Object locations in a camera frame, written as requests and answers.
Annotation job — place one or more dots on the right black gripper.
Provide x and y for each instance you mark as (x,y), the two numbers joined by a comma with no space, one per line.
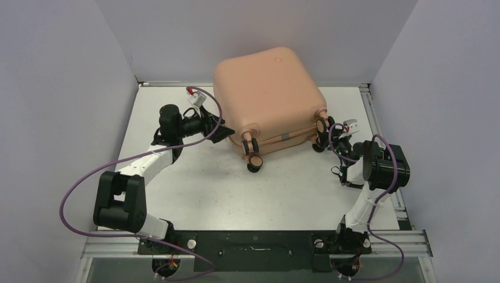
(336,139)

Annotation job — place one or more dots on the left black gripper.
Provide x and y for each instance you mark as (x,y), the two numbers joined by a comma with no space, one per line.
(208,123)

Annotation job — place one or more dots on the pink suitcase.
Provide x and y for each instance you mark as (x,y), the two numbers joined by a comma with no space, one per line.
(271,102)

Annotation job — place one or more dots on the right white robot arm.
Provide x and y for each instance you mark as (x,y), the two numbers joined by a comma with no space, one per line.
(378,173)

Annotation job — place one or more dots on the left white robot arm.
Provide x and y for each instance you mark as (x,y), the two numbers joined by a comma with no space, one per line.
(121,195)

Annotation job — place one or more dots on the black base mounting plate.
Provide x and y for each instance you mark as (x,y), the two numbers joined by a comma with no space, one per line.
(260,251)

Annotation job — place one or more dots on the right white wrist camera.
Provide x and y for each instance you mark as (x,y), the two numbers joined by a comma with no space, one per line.
(352,127)

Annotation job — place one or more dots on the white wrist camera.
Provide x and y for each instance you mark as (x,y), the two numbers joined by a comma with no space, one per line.
(196,98)
(352,127)

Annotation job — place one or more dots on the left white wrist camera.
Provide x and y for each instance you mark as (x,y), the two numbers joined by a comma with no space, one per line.
(196,98)

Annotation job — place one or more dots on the aluminium frame rail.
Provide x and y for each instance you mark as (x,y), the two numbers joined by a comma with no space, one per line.
(378,242)

